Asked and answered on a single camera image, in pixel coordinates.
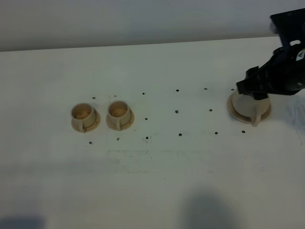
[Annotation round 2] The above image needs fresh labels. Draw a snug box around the left beige teacup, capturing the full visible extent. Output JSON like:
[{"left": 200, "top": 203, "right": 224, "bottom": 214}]
[{"left": 71, "top": 103, "right": 101, "bottom": 133}]

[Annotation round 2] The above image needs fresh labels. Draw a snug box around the beige teacup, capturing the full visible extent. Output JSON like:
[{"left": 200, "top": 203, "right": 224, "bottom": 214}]
[
  {"left": 106, "top": 101, "right": 134, "bottom": 131},
  {"left": 71, "top": 103, "right": 101, "bottom": 133}
]

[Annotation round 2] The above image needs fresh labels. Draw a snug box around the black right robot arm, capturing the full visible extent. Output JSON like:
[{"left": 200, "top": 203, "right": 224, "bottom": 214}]
[{"left": 236, "top": 9, "right": 305, "bottom": 100}]

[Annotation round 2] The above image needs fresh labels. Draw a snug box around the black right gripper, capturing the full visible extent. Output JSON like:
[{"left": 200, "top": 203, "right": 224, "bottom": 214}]
[{"left": 236, "top": 45, "right": 305, "bottom": 100}]

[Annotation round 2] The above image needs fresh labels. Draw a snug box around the beige teapot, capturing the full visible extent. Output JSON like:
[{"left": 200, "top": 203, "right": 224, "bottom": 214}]
[{"left": 232, "top": 92, "right": 271, "bottom": 127}]

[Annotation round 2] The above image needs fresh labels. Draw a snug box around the beige round teapot coaster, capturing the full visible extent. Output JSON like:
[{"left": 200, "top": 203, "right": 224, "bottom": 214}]
[{"left": 226, "top": 93, "right": 273, "bottom": 124}]

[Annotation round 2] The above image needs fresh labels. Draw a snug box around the right beige teacup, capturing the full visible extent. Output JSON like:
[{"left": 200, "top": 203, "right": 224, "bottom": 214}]
[{"left": 106, "top": 101, "right": 134, "bottom": 131}]

